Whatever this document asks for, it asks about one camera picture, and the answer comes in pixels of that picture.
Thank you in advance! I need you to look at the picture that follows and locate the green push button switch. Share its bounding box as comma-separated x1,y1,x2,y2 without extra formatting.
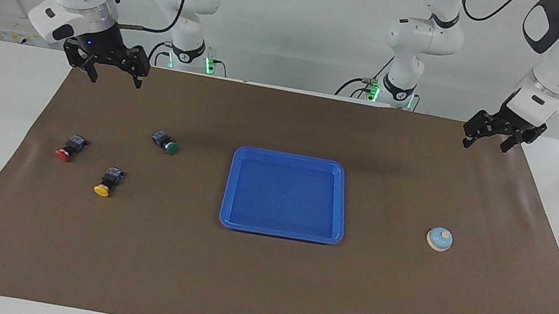
150,130,181,157

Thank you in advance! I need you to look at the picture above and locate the blue plastic tray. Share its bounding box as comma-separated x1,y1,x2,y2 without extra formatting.
217,143,357,249

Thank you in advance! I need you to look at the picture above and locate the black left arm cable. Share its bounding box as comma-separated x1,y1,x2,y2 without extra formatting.
445,0,559,106

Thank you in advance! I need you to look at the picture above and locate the white wall socket box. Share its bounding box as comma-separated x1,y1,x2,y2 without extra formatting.
0,19,47,48

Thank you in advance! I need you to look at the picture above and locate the red push button switch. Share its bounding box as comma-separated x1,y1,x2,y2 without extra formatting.
54,131,89,166

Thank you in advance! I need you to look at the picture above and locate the brown table mat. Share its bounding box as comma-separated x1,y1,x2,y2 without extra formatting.
0,39,559,314

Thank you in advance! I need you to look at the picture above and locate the black base cable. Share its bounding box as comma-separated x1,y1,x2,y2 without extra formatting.
146,39,174,69
334,47,396,105

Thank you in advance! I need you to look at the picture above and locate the light blue desk bell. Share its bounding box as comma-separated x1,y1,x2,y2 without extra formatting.
424,225,455,254

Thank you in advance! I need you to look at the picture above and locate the black right base cable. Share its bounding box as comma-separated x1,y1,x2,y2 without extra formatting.
146,39,174,69

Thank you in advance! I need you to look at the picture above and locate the black left base cable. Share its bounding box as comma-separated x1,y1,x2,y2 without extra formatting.
334,47,396,105

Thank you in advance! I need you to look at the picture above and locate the yellow push button switch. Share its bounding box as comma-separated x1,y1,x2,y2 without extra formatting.
92,165,125,201

